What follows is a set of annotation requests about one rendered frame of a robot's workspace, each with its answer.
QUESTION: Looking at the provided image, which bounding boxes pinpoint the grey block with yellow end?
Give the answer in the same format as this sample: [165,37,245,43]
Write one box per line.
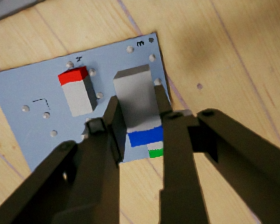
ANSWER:
[81,128,87,140]

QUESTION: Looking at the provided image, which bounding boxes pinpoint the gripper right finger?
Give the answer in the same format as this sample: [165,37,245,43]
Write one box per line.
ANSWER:
[154,84,280,224]

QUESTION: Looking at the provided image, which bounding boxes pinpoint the white block with red end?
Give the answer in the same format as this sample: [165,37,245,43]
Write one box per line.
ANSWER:
[58,66,98,117]

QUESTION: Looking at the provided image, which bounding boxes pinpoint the grey block with green end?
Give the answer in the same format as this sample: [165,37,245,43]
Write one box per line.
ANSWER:
[147,141,163,158]

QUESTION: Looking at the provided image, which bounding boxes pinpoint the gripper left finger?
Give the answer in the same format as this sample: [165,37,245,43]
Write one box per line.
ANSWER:
[0,95,127,224]

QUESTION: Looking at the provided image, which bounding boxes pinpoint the grey metal bar with blue end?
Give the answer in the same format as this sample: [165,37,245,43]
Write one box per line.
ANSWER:
[113,64,163,147]

